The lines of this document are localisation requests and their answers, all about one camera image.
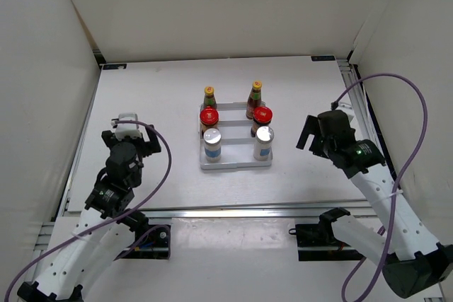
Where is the purple cable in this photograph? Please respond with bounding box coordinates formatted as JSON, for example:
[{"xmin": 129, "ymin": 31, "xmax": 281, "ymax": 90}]
[
  {"xmin": 331, "ymin": 73, "xmax": 429, "ymax": 302},
  {"xmin": 5, "ymin": 120, "xmax": 173, "ymax": 302}
]

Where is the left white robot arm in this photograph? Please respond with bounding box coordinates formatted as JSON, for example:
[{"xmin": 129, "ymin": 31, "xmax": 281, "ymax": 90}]
[{"xmin": 17, "ymin": 119, "xmax": 169, "ymax": 301}]

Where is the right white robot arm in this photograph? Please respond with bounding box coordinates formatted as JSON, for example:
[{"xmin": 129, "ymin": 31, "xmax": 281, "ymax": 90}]
[{"xmin": 296, "ymin": 110, "xmax": 452, "ymax": 298}]

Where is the tall yellow-cap sauce bottle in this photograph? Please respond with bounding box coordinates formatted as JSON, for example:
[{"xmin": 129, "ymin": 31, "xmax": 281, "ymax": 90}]
[
  {"xmin": 246, "ymin": 81, "xmax": 262, "ymax": 120},
  {"xmin": 202, "ymin": 86, "xmax": 217, "ymax": 109}
]

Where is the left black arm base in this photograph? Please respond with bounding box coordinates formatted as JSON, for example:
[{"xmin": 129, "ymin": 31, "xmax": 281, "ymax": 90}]
[{"xmin": 115, "ymin": 223, "xmax": 171, "ymax": 260}]

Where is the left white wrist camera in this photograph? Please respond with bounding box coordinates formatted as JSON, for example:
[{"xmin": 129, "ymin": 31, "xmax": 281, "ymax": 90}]
[{"xmin": 110, "ymin": 112, "xmax": 142, "ymax": 141}]

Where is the aluminium front rail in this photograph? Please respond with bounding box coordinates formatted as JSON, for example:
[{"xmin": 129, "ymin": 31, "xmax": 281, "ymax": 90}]
[{"xmin": 38, "ymin": 201, "xmax": 422, "ymax": 228}]

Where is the right black corner label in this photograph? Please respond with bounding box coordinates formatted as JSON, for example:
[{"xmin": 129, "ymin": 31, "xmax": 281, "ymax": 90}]
[{"xmin": 311, "ymin": 55, "xmax": 336, "ymax": 62}]

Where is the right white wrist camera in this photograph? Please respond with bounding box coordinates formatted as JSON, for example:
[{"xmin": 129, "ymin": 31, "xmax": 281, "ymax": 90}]
[{"xmin": 331, "ymin": 102, "xmax": 355, "ymax": 123}]

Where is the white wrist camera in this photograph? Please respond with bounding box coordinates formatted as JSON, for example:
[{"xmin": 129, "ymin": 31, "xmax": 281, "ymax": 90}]
[
  {"xmin": 331, "ymin": 102, "xmax": 355, "ymax": 123},
  {"xmin": 110, "ymin": 112, "xmax": 142, "ymax": 141}
]

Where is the silver-lid white shaker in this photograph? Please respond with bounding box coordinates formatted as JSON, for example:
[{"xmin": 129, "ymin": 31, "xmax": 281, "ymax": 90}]
[
  {"xmin": 253, "ymin": 126, "xmax": 274, "ymax": 161},
  {"xmin": 203, "ymin": 128, "xmax": 222, "ymax": 162}
]

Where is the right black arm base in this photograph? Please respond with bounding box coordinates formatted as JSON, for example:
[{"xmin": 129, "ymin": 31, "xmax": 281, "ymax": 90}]
[{"xmin": 288, "ymin": 223, "xmax": 363, "ymax": 262}]

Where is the white divided organizer tray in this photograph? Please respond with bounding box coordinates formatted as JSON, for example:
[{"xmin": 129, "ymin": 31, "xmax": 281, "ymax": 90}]
[{"xmin": 199, "ymin": 102, "xmax": 273, "ymax": 170}]

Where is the red-lid sauce jar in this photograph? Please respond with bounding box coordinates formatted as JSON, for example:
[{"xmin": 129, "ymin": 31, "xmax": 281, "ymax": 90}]
[
  {"xmin": 251, "ymin": 106, "xmax": 273, "ymax": 137},
  {"xmin": 200, "ymin": 107, "xmax": 219, "ymax": 138}
]

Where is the left black corner label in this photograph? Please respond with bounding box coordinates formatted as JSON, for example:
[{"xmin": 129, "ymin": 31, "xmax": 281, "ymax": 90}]
[{"xmin": 102, "ymin": 63, "xmax": 127, "ymax": 70}]

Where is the black corner label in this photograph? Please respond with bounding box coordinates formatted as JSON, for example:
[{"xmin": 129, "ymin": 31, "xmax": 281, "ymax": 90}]
[
  {"xmin": 102, "ymin": 63, "xmax": 127, "ymax": 70},
  {"xmin": 311, "ymin": 55, "xmax": 336, "ymax": 62}
]

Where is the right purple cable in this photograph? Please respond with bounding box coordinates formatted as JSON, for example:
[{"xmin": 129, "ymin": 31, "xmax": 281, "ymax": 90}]
[{"xmin": 331, "ymin": 73, "xmax": 429, "ymax": 302}]

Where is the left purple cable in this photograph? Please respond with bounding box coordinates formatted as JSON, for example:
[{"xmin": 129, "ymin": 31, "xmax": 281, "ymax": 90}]
[{"xmin": 5, "ymin": 120, "xmax": 173, "ymax": 302}]

